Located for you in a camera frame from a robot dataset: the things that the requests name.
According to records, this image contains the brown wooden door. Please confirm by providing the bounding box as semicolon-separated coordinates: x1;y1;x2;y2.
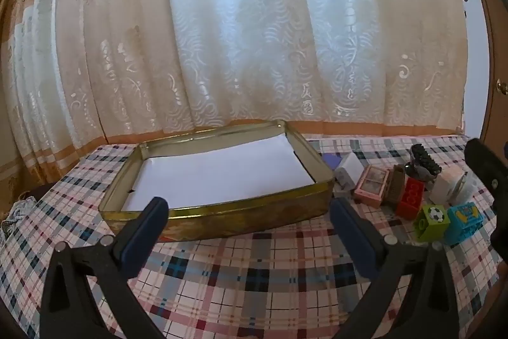
466;0;508;149

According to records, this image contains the pink box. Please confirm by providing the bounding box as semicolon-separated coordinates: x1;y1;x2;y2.
353;164;391;208

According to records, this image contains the grey lace cloth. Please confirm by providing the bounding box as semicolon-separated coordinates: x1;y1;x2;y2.
0;196;38;240

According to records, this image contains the gold rectangular tin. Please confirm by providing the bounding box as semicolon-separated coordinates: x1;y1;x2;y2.
99;119;335;243

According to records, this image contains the black grey toy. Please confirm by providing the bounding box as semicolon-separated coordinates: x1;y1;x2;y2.
403;144;442;183

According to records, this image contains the white charger plug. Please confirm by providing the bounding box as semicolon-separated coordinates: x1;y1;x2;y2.
333;153;364;199

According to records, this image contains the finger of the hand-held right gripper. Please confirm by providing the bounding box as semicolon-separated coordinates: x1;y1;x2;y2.
464;138;508;258

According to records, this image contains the white box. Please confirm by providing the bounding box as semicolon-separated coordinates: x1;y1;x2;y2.
429;166;466;205

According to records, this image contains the purple box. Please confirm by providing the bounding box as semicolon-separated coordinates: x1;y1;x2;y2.
321;152;345;170

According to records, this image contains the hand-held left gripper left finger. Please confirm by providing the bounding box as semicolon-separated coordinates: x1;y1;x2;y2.
38;197;170;339

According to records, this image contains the plaid tablecloth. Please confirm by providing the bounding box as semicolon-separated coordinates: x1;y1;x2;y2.
0;132;505;339

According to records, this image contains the white paper sheet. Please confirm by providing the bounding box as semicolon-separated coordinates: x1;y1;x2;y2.
121;135;317;212

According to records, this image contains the green building block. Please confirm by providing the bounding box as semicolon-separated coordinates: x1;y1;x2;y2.
415;204;451;243

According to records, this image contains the blue building block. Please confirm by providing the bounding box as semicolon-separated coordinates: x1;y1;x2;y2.
444;202;485;246

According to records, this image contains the cream lace curtain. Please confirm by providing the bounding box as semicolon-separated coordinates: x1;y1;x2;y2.
0;0;469;197

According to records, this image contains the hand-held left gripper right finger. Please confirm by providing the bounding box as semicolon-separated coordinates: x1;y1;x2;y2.
329;198;473;339

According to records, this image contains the brown comb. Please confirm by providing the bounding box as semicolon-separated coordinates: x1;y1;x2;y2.
384;166;407;205

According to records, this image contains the red building block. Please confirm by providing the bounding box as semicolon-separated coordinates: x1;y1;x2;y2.
396;177;426;220

